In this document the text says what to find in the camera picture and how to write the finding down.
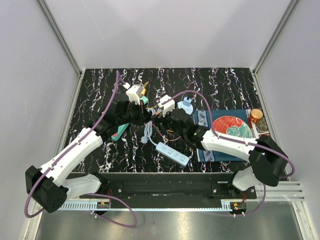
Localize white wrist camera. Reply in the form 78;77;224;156
157;94;176;117
125;84;144;105

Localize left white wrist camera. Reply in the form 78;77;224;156
125;84;144;105

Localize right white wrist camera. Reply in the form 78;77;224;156
157;94;176;117

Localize silver metal fork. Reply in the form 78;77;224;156
199;119;206;126

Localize light blue charger plug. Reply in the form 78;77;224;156
183;97;192;106

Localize red floral ceramic plate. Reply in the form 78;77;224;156
213;116;253;138

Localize yellow small charger plug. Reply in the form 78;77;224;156
140;88;146;97

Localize light blue coiled power cord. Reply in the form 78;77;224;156
140;121;158;147

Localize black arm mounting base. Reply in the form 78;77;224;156
97;172;257;210

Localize dark blue patterned placemat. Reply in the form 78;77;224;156
192;109;252;163

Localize teal triangular power strip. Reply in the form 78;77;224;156
111;123;129;141

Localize round light blue power socket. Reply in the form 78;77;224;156
177;102;194;115

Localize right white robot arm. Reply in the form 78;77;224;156
152;109;288;199

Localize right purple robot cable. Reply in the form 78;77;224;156
162;90;296;218

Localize colourful patterned coaster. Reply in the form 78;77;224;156
249;117;271;138

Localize copper metal cup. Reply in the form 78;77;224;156
249;108;264;123

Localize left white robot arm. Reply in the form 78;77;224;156
25;99;151;213

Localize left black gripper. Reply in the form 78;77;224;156
117;99;152;127

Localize teal small charger plug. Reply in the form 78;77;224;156
140;96;149;105

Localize light blue long power strip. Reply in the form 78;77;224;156
156;142;190;167

